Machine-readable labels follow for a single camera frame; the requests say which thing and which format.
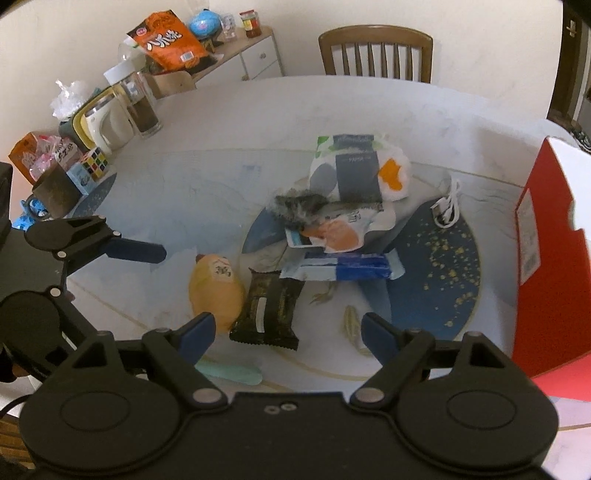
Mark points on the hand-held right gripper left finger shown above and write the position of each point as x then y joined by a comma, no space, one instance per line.
201,330

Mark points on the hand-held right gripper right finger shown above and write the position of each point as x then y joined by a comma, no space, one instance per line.
376,339

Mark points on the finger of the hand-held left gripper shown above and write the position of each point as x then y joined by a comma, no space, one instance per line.
74,314
138,251

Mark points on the yellow plush toy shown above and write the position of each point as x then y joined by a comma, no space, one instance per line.
217,295

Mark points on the teal plastic stick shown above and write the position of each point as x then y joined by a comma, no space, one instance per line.
235,374

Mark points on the black snack packet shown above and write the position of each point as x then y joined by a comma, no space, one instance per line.
268,309

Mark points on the blue and white packet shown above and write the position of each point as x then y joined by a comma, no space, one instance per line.
360,267

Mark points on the white wet wipes packet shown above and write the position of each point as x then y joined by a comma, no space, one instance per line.
341,230

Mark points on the dark fuzzy pad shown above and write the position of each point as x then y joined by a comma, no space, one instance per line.
298,207

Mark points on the red cardboard box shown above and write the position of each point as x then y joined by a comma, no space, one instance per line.
554,286

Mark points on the white marble desktop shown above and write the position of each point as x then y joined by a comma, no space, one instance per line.
207,184

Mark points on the blue plastic item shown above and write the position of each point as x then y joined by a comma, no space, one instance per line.
18,222

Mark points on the small dark blue placemat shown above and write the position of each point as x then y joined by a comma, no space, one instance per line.
94,198

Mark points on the round navy gold-speckled placemat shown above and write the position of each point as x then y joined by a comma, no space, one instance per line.
438,277

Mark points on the light blue small box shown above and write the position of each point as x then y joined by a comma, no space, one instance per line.
78,181

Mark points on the brown cup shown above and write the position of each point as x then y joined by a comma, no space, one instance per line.
55,191

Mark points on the colourful puzzle cube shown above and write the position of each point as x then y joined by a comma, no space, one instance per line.
94,164

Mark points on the orange snack box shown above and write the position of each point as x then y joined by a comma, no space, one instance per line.
21,154

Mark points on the pink candy packets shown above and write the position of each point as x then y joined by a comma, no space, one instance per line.
51,154

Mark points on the glass jar with white lid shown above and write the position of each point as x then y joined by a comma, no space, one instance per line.
138,106

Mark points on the clear plastic bag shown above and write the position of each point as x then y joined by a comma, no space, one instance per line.
69,99

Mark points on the white tissue pack orange print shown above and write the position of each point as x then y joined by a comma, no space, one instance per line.
360,170

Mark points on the orange snack bag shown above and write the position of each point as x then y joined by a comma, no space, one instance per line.
171,41

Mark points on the white sideboard with wooden top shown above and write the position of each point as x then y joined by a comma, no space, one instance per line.
258,57

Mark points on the blue globe ball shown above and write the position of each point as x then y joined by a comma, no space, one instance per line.
203,23

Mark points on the small clear glass jar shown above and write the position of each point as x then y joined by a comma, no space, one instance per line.
229,27

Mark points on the red-lidded sauce jar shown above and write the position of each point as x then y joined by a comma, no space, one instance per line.
251,25

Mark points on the wooden slat-back chair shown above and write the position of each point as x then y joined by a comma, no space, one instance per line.
374,34

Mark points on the dark wooden door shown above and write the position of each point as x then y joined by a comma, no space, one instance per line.
570,69

